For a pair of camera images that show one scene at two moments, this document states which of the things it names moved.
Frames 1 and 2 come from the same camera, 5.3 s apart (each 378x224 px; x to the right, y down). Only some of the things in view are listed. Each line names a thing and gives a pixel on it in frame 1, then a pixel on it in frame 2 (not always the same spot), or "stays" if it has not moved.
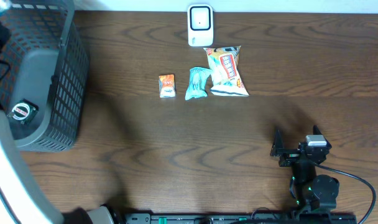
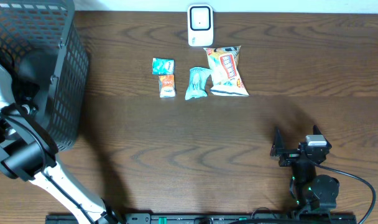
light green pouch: (198, 83) stays
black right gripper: (290, 155) stays
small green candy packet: (0, 5) -> (163, 66)
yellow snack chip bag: (226, 79) stays
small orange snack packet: (166, 86) stays
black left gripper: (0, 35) -> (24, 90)
